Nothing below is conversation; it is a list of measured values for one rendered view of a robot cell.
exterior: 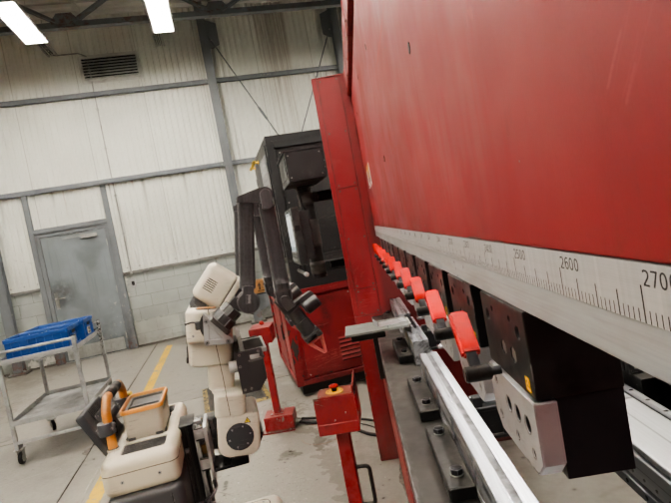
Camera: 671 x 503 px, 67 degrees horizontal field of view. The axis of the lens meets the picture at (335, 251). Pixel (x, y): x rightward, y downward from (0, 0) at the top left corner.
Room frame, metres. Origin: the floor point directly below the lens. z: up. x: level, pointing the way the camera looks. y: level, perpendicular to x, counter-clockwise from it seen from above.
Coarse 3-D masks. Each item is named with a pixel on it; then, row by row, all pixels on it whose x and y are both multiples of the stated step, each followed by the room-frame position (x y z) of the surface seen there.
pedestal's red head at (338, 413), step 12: (324, 396) 1.99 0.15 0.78; (336, 396) 1.89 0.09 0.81; (348, 396) 1.88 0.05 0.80; (324, 408) 1.89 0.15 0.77; (336, 408) 1.89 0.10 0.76; (348, 408) 1.88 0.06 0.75; (360, 408) 2.08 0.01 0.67; (324, 420) 1.89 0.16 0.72; (336, 420) 1.89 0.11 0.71; (348, 420) 1.88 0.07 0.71; (324, 432) 1.89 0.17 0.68; (336, 432) 1.89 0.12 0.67
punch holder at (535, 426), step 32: (512, 320) 0.49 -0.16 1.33; (512, 352) 0.51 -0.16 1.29; (544, 352) 0.45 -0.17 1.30; (576, 352) 0.45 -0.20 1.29; (512, 384) 0.52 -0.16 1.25; (544, 384) 0.45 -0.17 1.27; (576, 384) 0.45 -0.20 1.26; (608, 384) 0.45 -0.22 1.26; (512, 416) 0.54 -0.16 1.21; (544, 416) 0.45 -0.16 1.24; (576, 416) 0.46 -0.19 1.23; (608, 416) 0.46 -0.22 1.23; (544, 448) 0.46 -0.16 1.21; (576, 448) 0.46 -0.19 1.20; (608, 448) 0.46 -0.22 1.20
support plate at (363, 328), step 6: (390, 318) 2.19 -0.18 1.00; (360, 324) 2.18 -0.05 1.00; (366, 324) 2.15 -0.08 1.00; (372, 324) 2.13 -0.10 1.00; (396, 324) 2.05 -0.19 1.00; (402, 324) 2.03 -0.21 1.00; (408, 324) 2.01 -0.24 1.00; (348, 330) 2.10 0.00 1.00; (354, 330) 2.08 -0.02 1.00; (360, 330) 2.06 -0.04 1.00; (366, 330) 2.04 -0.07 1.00; (372, 330) 2.02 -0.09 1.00; (378, 330) 2.02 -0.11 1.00; (384, 330) 2.02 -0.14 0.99; (348, 336) 2.02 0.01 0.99
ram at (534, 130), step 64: (384, 0) 0.97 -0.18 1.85; (448, 0) 0.53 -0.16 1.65; (512, 0) 0.36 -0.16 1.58; (576, 0) 0.28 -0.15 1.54; (640, 0) 0.22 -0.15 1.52; (384, 64) 1.14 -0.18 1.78; (448, 64) 0.58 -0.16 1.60; (512, 64) 0.38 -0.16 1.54; (576, 64) 0.29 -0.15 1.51; (640, 64) 0.23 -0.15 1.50; (384, 128) 1.38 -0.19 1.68; (448, 128) 0.63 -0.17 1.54; (512, 128) 0.41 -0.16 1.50; (576, 128) 0.30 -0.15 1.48; (640, 128) 0.24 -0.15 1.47; (384, 192) 1.76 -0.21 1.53; (448, 192) 0.69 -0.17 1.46; (512, 192) 0.43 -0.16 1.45; (576, 192) 0.31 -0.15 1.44; (640, 192) 0.25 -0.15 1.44; (448, 256) 0.78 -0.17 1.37; (640, 256) 0.25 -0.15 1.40; (576, 320) 0.34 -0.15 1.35
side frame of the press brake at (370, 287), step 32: (320, 96) 2.96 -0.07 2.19; (320, 128) 2.96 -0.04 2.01; (352, 128) 2.95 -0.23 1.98; (352, 160) 2.96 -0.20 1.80; (352, 192) 2.96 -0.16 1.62; (352, 224) 2.96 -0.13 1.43; (352, 256) 2.96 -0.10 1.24; (352, 288) 2.96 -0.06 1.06; (384, 288) 2.95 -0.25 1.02; (416, 320) 2.95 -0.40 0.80; (384, 416) 2.96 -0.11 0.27; (384, 448) 2.96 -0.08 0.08
